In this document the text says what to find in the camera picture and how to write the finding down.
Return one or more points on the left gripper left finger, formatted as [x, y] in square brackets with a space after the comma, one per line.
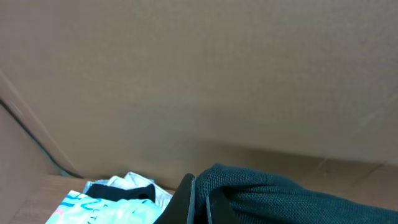
[181, 208]

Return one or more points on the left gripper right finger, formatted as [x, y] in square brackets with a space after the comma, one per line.
[219, 210]

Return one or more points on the black t-shirt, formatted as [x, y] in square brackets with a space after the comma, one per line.
[260, 197]

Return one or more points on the beige folded garment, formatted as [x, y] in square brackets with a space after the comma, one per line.
[132, 181]

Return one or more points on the light blue printed shirt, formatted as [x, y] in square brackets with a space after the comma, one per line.
[77, 208]

